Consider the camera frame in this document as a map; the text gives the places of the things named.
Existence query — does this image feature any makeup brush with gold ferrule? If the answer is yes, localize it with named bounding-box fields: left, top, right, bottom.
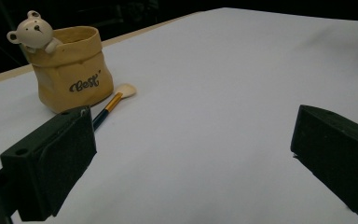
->
left=91, top=83, right=138, bottom=133

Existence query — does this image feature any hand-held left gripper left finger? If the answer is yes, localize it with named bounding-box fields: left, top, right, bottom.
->
left=0, top=105, right=98, bottom=222

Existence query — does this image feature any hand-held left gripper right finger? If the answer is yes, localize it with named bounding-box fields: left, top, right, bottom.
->
left=290, top=104, right=358, bottom=221

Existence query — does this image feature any yellow bag-shaped bear pen holder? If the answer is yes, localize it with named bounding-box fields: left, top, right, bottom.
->
left=7, top=9, right=115, bottom=114

